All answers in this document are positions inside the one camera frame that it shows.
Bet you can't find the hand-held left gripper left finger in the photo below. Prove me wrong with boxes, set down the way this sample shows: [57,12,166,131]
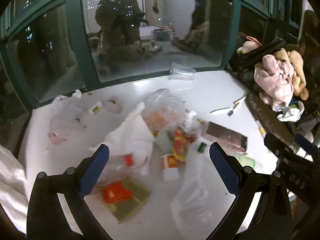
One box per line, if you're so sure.
[26,144,118,240]

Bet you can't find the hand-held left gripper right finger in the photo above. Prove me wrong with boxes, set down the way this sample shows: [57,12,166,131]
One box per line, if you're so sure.
[209,142,293,240]

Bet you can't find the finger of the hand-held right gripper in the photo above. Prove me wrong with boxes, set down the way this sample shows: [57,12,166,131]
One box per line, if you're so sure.
[264,132,298,161]
[294,134,320,160]

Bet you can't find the shiny gold box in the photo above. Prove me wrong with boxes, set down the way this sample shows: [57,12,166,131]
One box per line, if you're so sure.
[204,121,248,153]

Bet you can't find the white bottle orange label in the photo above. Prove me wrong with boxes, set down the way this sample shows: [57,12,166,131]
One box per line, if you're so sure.
[161,154,180,182]

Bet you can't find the small white yellow tube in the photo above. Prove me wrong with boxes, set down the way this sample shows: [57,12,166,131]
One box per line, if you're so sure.
[255,119,266,138]

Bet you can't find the pale green packet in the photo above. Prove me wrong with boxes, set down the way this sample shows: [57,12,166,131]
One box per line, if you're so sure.
[235,152,258,169]

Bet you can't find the dark scuffed board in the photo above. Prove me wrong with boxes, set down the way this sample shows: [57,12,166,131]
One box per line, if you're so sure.
[244,91,315,155]

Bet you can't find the orange packet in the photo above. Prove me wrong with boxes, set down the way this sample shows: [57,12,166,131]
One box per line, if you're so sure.
[103,182,133,204]

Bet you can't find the white blue crumpled bag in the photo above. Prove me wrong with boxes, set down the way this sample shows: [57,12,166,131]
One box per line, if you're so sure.
[272,101,305,122]

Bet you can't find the red yellow snack wrapper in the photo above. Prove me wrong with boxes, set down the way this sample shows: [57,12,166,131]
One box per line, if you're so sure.
[172,127,198,162]

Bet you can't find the pink scrap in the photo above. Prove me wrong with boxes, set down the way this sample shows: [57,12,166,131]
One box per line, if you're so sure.
[47,131,67,144]

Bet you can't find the olive green cardboard piece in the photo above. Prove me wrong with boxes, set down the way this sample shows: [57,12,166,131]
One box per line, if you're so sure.
[100,179,152,224]

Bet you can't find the white paper napkin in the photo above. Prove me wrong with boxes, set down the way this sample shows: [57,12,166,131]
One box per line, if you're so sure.
[104,102,155,155]

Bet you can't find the clear plastic bag red print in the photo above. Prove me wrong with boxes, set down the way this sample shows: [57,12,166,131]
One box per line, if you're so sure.
[49,95,88,135]

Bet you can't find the small white bottle green label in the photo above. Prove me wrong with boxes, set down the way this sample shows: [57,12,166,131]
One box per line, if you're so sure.
[88,102,103,115]

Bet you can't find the pink towel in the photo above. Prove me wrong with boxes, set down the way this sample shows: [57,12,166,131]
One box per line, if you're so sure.
[254,54,295,107]

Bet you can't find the tan plush toy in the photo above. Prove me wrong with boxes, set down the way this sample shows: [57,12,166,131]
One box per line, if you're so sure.
[274,47,309,100]

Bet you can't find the white cloth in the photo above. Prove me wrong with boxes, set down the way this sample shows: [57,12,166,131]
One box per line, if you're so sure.
[0,144,29,235]

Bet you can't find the clear bag with orange contents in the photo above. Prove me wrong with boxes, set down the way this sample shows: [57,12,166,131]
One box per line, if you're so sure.
[141,88,187,133]

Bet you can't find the black bag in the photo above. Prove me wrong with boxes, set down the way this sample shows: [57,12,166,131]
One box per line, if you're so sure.
[230,39,285,70]

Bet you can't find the white pink plush toy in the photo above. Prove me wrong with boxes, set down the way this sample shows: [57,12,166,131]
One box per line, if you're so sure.
[236,36,262,55]

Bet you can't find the clear plastic cup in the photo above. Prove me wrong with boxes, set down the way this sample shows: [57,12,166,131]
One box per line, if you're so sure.
[169,62,197,81]

